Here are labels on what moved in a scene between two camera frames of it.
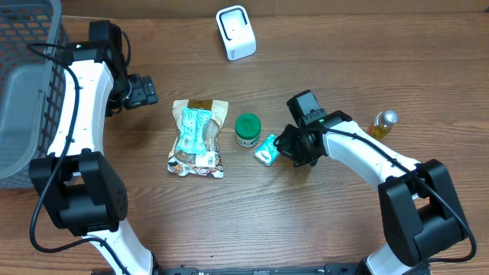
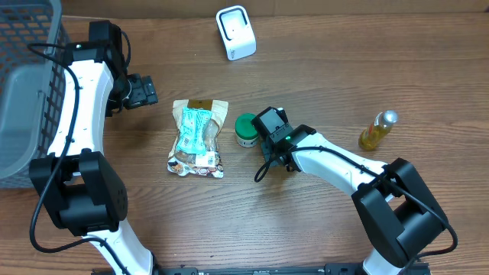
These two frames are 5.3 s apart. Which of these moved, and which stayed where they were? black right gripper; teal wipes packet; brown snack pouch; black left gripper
Moved: black right gripper
Stayed: black left gripper; teal wipes packet; brown snack pouch
